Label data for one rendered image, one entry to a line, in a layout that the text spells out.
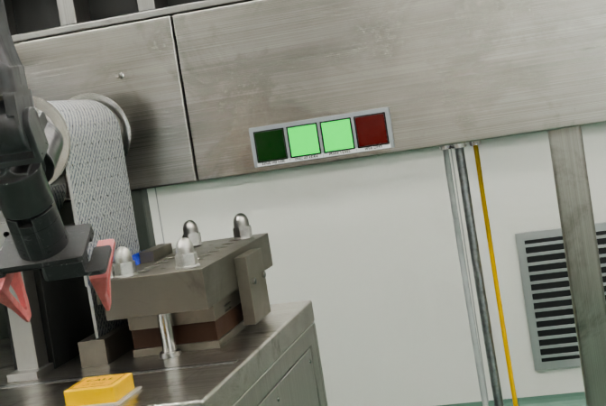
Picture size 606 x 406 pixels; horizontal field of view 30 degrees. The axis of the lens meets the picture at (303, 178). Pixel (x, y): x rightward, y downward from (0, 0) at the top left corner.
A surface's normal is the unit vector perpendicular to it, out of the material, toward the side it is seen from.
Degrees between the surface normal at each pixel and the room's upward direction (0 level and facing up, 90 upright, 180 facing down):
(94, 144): 90
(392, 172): 90
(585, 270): 90
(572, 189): 90
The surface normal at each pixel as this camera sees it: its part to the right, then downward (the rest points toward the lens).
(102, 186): 0.97, -0.14
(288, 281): -0.21, 0.08
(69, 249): -0.18, -0.83
